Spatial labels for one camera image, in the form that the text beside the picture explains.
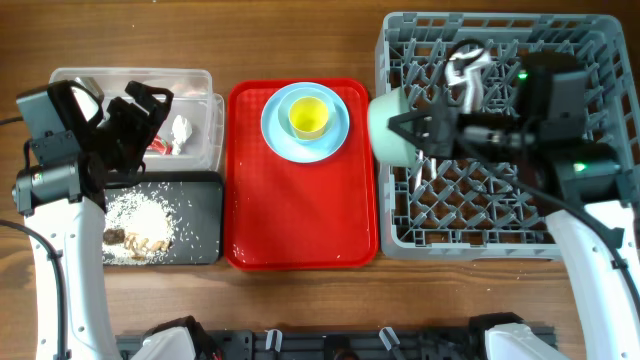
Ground grey dishwasher rack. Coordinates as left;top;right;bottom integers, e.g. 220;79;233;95
375;12;639;261

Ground white plastic fork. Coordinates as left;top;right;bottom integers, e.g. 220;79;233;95
444;39;492;92

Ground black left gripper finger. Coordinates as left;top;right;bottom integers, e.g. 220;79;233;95
125;81;174;125
97;102;120;130

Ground red serving tray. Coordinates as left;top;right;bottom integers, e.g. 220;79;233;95
223;78;379;271

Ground white plastic spoon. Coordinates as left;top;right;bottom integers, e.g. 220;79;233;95
463;67;484;114

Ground light blue plate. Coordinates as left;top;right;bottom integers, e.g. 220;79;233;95
261;82;350;163

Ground rice and food scraps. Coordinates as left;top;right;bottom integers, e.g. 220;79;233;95
102;182;221;265

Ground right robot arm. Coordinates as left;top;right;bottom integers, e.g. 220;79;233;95
368;81;639;359

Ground black food waste tray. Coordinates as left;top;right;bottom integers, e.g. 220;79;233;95
97;171;225;266

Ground red strawberry candy wrapper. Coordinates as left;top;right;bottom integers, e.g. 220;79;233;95
147;135;173;155

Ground white tissue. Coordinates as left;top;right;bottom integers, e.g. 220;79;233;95
171;115;193;155

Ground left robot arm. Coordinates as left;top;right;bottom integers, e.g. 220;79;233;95
13;90;173;359

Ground light blue bowl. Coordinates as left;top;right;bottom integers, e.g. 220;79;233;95
278;87;338;142

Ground yellow plastic cup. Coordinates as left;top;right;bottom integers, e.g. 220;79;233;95
289;96;329;140

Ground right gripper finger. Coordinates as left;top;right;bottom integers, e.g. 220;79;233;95
388;110;432;131
395;128;435;156

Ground mint green bowl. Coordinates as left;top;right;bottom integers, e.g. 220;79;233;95
368;88;417;167

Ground clear plastic waste bin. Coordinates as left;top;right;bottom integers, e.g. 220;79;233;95
50;67;225;172

